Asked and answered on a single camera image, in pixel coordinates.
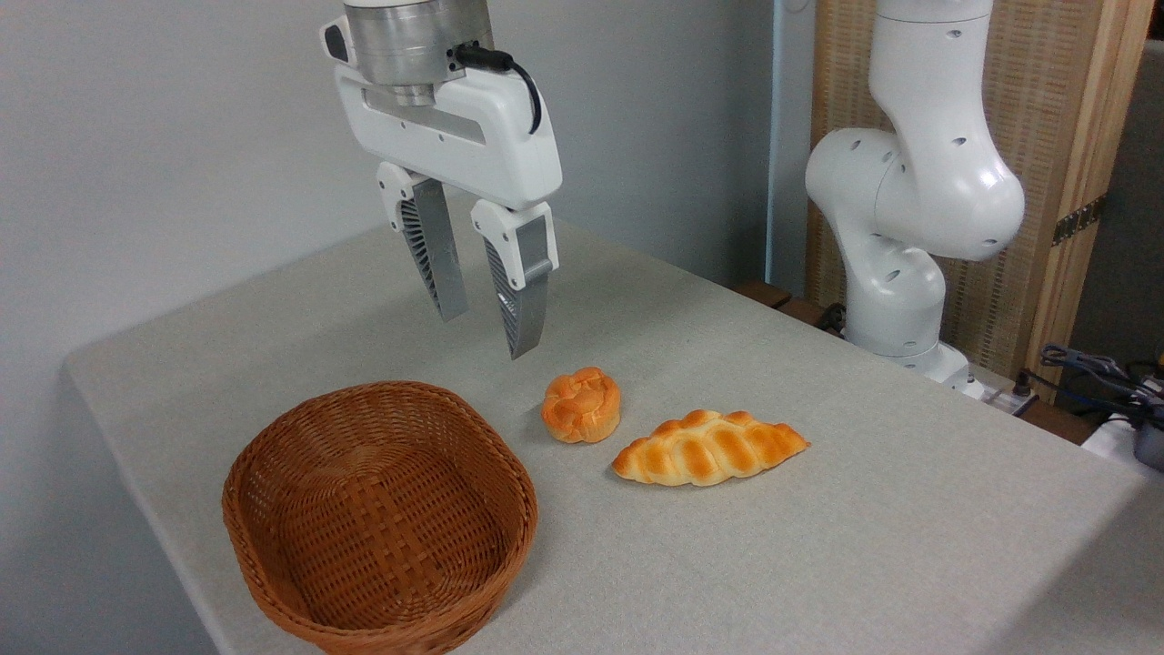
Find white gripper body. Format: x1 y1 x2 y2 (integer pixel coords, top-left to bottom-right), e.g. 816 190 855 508
320 16 564 212

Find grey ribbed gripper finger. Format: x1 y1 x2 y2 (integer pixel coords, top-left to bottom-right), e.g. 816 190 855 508
469 199 559 360
376 161 470 323

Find long braided bread loaf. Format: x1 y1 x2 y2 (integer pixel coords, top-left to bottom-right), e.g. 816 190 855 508
611 409 811 488

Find round orange bread bun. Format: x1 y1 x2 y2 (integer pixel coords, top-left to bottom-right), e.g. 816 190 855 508
540 367 623 445

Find brown wooden base block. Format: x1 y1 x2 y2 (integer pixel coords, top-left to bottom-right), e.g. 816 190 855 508
735 279 847 333

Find brown wicker basket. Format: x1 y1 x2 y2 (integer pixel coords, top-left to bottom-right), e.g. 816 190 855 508
221 380 539 655

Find pale blue vertical trim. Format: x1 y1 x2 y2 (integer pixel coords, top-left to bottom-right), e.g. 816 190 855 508
767 0 817 294

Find white power strip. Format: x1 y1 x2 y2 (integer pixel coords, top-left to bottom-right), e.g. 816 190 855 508
964 368 1038 415

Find dark metal screen hinge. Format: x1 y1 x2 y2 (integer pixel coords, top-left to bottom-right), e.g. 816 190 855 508
1052 193 1109 247

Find white plastic box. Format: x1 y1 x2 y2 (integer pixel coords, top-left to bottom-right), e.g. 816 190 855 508
1082 414 1164 483

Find grey plastic container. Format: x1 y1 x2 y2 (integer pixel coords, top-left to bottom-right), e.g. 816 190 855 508
1132 414 1164 472

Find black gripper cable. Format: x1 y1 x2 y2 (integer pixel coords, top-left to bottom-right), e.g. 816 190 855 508
452 43 543 136

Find tangled black cables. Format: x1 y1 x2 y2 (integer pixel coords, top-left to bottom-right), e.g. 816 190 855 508
1018 344 1164 424

